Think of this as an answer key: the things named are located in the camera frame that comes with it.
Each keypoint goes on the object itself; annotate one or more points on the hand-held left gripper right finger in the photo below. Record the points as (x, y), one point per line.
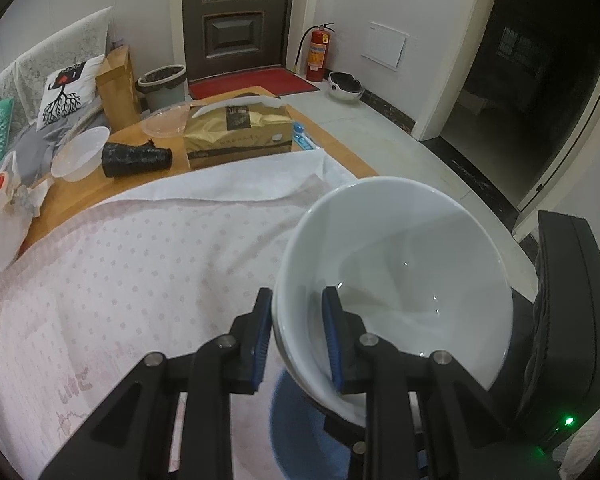
(332, 335)

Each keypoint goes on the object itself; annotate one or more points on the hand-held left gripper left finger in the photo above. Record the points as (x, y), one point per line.
(262, 335)

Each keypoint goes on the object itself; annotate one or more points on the blue plate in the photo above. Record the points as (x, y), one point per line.
(300, 440)

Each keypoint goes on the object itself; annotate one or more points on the white dotted tablecloth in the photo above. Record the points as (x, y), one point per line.
(155, 260)

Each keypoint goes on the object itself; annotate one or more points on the blue packet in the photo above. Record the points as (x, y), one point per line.
(302, 137)

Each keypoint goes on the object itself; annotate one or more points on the gold tissue box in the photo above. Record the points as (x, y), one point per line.
(235, 135)

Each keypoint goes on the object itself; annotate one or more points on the black patterned pouch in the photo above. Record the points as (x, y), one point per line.
(135, 160)

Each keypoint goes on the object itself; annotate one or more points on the clear plastic lid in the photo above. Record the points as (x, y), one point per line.
(167, 120)

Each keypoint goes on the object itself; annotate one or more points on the white black helmet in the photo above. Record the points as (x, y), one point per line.
(346, 87)

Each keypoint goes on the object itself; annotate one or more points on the red door mat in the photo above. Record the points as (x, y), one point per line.
(250, 82)

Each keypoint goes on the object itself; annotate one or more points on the small white plastic bowl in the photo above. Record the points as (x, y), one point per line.
(80, 152)

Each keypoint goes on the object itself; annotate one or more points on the grey trash bin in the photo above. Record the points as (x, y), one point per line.
(162, 87)

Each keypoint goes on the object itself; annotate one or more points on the dark room window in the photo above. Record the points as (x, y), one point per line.
(520, 47)

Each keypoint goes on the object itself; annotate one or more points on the white plastic bag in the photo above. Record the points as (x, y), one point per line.
(10, 220)

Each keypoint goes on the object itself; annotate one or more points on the red fire extinguisher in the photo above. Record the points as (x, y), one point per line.
(317, 55)

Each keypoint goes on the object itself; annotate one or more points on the wooden sofa armrest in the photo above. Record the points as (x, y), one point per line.
(117, 85)

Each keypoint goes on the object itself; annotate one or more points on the grey sofa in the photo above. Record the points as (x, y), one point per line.
(45, 135)

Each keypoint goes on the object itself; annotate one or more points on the white tree print cushion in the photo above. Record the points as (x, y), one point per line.
(70, 92)

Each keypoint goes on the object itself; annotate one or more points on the dark brown door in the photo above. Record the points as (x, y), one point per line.
(240, 15)

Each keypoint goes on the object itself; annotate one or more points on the white lace sofa cover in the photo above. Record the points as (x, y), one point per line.
(55, 45)

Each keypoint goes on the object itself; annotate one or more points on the white wall panel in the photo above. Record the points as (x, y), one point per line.
(385, 45)

